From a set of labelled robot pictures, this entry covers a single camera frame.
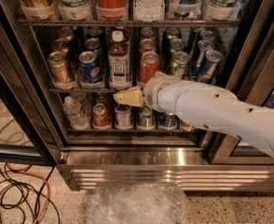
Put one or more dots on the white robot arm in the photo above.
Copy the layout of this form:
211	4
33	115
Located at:
205	107

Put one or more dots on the blue pepsi can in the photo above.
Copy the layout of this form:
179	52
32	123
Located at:
93	44
95	32
90	67

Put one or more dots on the clear water bottle top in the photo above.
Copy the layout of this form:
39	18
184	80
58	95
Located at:
148	10

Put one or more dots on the left fridge glass door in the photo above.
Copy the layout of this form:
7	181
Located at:
20	93

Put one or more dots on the fridge glass door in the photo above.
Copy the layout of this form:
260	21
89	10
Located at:
20	93
249	69

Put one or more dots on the blue redbull can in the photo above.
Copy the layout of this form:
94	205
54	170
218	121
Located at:
209	65
207	35
202	47

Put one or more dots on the gold can front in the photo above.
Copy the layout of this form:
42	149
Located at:
59	67

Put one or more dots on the gold can back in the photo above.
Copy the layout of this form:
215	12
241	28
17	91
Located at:
66	32

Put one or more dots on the blue can bottom shelf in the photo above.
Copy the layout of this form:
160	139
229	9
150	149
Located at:
167	121

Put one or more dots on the red coke can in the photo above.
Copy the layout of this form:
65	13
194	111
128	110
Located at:
147	33
146	45
149	64

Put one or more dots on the brown tea bottle middle shelf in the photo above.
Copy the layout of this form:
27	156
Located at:
119	59

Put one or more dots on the green can front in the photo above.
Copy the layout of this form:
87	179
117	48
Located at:
179	62

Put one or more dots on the tea bottle bottom shelf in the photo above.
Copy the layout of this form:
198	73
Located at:
123	119

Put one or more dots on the red coke can front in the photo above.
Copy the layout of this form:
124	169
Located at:
149	64

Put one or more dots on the steel fridge base grille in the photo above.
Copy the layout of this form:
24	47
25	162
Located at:
190	170

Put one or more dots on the clear water bottle bottom shelf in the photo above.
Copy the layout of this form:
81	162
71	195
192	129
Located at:
75	114

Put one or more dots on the blue bottle top shelf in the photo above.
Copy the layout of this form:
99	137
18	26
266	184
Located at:
182	8

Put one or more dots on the blue redbull can front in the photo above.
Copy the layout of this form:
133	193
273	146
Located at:
209	65

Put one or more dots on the gold can bottom shelf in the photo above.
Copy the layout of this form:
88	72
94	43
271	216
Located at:
186	127

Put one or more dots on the blue redbull can back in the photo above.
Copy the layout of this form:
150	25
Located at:
207	35

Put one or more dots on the red can bottom shelf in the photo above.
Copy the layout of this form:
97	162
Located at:
100	115

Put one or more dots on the red coca-cola bottle top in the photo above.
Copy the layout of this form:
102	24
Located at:
112	9

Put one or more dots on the blue pepsi can front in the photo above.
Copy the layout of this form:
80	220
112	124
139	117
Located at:
90	67

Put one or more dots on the clear plastic bubble wrap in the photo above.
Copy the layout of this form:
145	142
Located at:
143	203

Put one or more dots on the right fridge glass door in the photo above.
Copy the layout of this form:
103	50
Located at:
249	69

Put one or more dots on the green can back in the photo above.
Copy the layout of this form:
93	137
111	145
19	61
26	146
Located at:
171	33

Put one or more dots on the red coke can back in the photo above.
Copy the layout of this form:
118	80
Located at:
147	33

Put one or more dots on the green can bottom shelf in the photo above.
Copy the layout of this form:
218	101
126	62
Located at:
145	118

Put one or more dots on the blue pepsi can back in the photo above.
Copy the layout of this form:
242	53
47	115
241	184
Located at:
95	32

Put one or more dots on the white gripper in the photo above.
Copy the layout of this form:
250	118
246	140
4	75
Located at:
150	94

